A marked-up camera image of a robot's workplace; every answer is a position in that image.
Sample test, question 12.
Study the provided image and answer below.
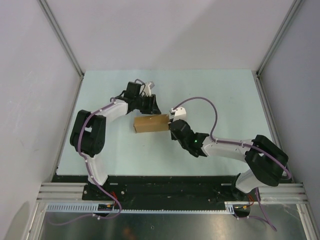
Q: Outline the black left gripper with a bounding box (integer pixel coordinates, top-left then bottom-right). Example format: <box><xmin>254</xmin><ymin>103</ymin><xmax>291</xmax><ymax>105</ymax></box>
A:
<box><xmin>134</xmin><ymin>94</ymin><xmax>162</xmax><ymax>115</ymax></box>

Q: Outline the brown cardboard express box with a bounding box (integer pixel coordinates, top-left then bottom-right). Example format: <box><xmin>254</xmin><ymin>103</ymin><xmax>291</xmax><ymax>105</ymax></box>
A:
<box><xmin>133</xmin><ymin>114</ymin><xmax>170</xmax><ymax>133</ymax></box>

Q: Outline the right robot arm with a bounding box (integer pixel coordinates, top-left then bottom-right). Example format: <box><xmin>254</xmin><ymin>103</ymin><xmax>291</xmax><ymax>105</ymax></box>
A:
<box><xmin>169</xmin><ymin>119</ymin><xmax>290</xmax><ymax>201</ymax></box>

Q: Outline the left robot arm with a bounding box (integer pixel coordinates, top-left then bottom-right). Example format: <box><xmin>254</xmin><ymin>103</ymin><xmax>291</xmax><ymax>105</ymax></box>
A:
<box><xmin>69</xmin><ymin>79</ymin><xmax>161</xmax><ymax>200</ymax></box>

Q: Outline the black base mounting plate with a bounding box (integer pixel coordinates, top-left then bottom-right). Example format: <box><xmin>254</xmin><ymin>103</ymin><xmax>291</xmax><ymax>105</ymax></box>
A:
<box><xmin>51</xmin><ymin>174</ymin><xmax>255</xmax><ymax>204</ymax></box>

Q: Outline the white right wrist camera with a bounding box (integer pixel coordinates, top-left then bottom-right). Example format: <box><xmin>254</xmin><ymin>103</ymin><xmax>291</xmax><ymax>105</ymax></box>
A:
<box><xmin>169</xmin><ymin>106</ymin><xmax>187</xmax><ymax>122</ymax></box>

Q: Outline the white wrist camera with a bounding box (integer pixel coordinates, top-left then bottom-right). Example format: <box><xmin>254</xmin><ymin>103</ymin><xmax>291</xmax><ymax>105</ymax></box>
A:
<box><xmin>141</xmin><ymin>81</ymin><xmax>155</xmax><ymax>97</ymax></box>
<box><xmin>169</xmin><ymin>106</ymin><xmax>187</xmax><ymax>122</ymax></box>

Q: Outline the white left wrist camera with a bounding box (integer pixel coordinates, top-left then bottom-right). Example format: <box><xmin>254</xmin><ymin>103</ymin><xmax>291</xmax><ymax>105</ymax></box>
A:
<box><xmin>141</xmin><ymin>81</ymin><xmax>155</xmax><ymax>97</ymax></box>

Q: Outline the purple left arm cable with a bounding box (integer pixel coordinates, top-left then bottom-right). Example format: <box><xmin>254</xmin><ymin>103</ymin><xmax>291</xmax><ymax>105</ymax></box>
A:
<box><xmin>47</xmin><ymin>79</ymin><xmax>146</xmax><ymax>227</ymax></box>

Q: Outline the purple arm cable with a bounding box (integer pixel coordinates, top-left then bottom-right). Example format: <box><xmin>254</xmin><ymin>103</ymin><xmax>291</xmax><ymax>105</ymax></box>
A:
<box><xmin>173</xmin><ymin>96</ymin><xmax>293</xmax><ymax>232</ymax></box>
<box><xmin>47</xmin><ymin>79</ymin><xmax>146</xmax><ymax>227</ymax></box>

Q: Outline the grey slotted cable duct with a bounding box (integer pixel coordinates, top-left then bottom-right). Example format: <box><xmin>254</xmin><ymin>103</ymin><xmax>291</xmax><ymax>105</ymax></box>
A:
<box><xmin>46</xmin><ymin>202</ymin><xmax>251</xmax><ymax>214</ymax></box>

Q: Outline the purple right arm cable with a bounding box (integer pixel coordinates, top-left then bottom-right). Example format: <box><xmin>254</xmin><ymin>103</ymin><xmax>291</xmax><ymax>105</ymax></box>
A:
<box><xmin>173</xmin><ymin>96</ymin><xmax>293</xmax><ymax>232</ymax></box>

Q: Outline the aluminium frame post left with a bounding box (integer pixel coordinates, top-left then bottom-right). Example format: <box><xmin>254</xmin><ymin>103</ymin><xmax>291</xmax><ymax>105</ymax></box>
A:
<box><xmin>36</xmin><ymin>0</ymin><xmax>85</xmax><ymax>80</ymax></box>

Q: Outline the aluminium frame post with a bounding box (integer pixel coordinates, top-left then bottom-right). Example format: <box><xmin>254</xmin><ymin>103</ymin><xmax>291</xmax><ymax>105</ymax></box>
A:
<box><xmin>36</xmin><ymin>0</ymin><xmax>85</xmax><ymax>80</ymax></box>
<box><xmin>255</xmin><ymin>0</ymin><xmax>305</xmax><ymax>78</ymax></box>

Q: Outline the aluminium front rail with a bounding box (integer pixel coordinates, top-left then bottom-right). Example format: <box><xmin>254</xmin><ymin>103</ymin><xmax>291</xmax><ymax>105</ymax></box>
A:
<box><xmin>36</xmin><ymin>182</ymin><xmax>86</xmax><ymax>203</ymax></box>

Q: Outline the aluminium frame post right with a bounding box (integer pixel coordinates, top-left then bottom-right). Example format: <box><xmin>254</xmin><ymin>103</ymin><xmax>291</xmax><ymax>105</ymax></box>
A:
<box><xmin>255</xmin><ymin>0</ymin><xmax>305</xmax><ymax>78</ymax></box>

